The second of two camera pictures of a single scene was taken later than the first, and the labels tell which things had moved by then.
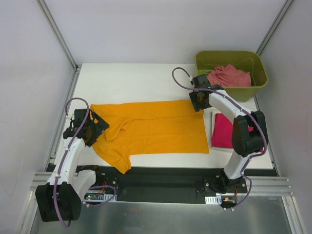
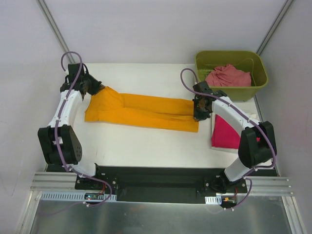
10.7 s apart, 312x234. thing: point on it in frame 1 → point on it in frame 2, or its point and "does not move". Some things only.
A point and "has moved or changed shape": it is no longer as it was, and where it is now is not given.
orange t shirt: [167, 126] has moved or changed shape
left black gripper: [99, 126] → [95, 86]
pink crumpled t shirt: [228, 75] does not move
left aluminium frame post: [76, 68] does not move
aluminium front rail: [261, 185] does not move
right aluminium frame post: [283, 11] does not move
